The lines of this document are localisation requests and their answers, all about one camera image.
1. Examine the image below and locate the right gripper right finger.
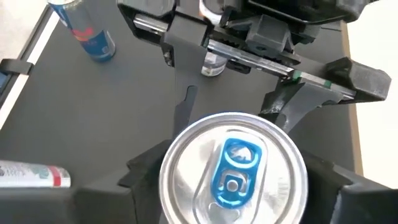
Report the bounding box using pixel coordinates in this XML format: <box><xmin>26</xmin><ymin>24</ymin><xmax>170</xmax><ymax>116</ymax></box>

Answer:
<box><xmin>300</xmin><ymin>149</ymin><xmax>398</xmax><ymax>224</ymax></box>

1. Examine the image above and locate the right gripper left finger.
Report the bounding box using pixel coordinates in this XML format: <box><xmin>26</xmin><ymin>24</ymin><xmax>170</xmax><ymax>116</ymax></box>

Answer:
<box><xmin>0</xmin><ymin>138</ymin><xmax>174</xmax><ymax>224</ymax></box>

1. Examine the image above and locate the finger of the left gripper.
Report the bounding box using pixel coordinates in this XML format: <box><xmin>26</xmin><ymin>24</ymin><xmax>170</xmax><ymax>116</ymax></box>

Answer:
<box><xmin>160</xmin><ymin>15</ymin><xmax>210</xmax><ymax>141</ymax></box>
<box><xmin>259</xmin><ymin>77</ymin><xmax>345</xmax><ymax>134</ymax></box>

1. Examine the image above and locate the white Celsius Tropical Vibe can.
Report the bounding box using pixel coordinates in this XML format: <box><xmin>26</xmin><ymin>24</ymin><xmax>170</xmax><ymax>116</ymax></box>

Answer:
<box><xmin>198</xmin><ymin>0</ymin><xmax>228</xmax><ymax>77</ymax></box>

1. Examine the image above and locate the white Celsius Peach Vibe can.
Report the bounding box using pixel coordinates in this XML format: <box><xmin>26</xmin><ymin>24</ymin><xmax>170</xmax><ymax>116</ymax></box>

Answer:
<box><xmin>0</xmin><ymin>160</ymin><xmax>72</xmax><ymax>189</ymax></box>

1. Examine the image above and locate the blue silver Red Bull can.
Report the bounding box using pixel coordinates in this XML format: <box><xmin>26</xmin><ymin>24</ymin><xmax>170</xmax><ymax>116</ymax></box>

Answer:
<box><xmin>47</xmin><ymin>0</ymin><xmax>116</xmax><ymax>62</ymax></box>
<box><xmin>158</xmin><ymin>111</ymin><xmax>309</xmax><ymax>224</ymax></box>

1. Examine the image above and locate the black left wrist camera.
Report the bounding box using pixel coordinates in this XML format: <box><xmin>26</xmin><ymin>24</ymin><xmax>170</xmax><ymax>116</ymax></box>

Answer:
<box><xmin>245</xmin><ymin>0</ymin><xmax>373</xmax><ymax>25</ymax></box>

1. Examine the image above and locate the black aluminium rig frame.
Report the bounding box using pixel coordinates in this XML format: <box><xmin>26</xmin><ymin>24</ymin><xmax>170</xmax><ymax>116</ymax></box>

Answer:
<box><xmin>0</xmin><ymin>4</ymin><xmax>62</xmax><ymax>131</ymax></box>

